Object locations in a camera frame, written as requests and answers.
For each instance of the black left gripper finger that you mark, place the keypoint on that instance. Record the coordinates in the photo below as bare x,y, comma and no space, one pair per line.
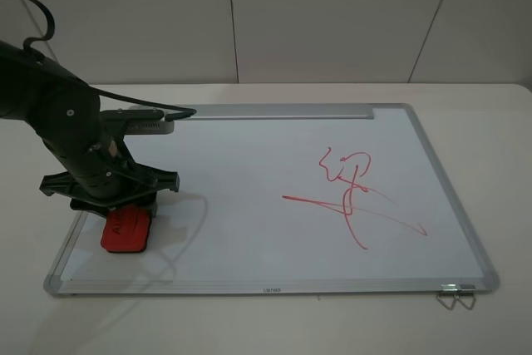
148,203

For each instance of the right metal hanging hook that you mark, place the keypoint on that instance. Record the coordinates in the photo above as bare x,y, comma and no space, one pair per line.
466,299

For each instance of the metal hanging hook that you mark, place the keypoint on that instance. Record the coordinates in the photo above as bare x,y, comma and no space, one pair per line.
466,299
447,300

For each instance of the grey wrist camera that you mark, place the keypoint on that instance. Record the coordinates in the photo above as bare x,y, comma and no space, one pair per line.
136,122

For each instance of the aluminium framed whiteboard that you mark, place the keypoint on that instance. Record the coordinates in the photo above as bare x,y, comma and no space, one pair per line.
289,206

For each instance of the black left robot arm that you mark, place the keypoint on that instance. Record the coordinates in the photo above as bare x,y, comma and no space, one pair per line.
62,109

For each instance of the left metal hanging hook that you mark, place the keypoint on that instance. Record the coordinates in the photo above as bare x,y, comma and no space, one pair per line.
447,300

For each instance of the red whiteboard eraser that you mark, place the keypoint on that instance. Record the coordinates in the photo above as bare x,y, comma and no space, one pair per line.
126,230

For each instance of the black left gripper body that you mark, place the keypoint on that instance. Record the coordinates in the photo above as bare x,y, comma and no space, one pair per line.
99,183

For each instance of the grey whiteboard marker tray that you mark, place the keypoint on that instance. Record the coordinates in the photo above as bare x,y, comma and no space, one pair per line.
282,111

